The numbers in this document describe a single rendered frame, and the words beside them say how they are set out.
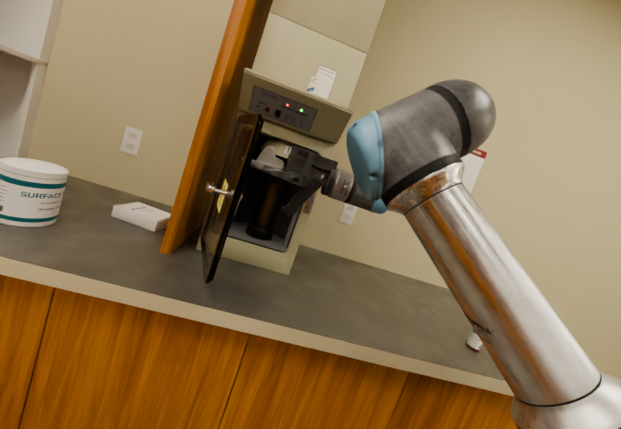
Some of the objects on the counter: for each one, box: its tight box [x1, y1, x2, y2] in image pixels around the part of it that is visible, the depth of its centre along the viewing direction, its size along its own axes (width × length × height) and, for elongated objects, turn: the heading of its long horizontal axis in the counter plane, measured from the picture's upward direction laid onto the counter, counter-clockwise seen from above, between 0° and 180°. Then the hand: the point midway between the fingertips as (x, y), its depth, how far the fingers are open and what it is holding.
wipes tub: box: [0, 157, 69, 227], centre depth 75 cm, size 13×13×15 cm
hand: (249, 163), depth 66 cm, fingers closed
